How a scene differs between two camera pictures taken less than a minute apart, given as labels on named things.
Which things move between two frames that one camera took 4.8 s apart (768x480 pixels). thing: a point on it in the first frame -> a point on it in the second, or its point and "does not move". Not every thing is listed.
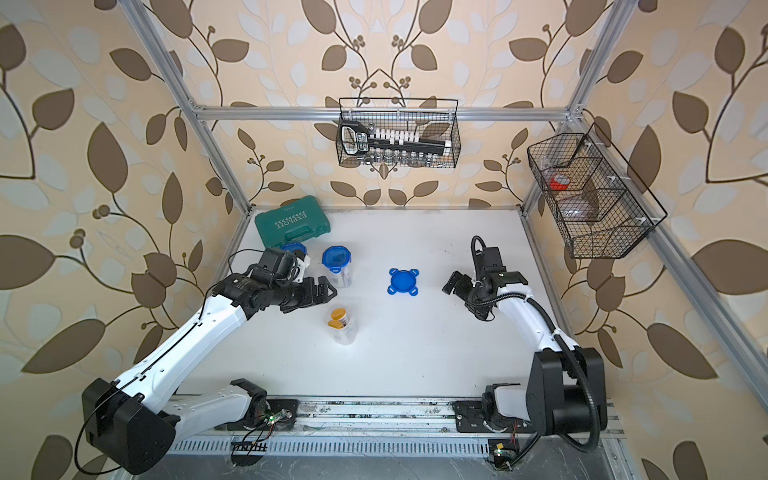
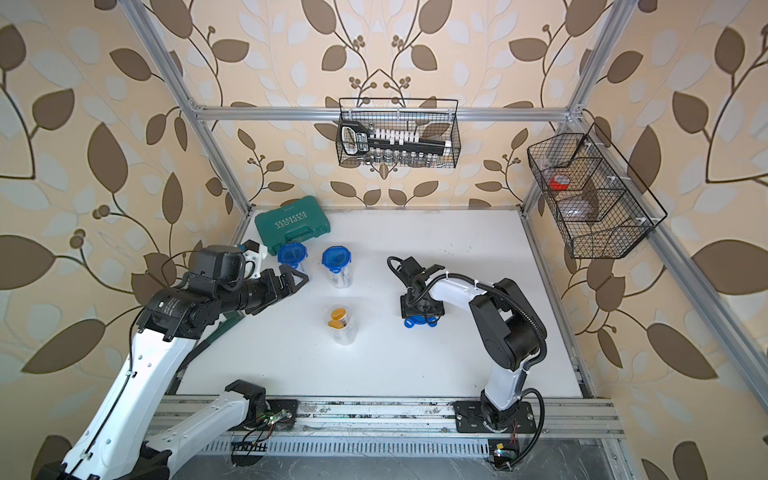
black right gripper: x=460 y=290 -> x=407 y=307
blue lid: x=294 y=247 does not move
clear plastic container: x=342 y=279 does not move
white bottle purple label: x=339 y=314 does not move
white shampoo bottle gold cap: x=337 y=324 does not move
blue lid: x=403 y=281 -> x=420 y=320
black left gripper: x=310 y=298 -> x=275 y=291
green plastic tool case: x=296 y=221 does not move
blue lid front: x=336 y=257 does not move
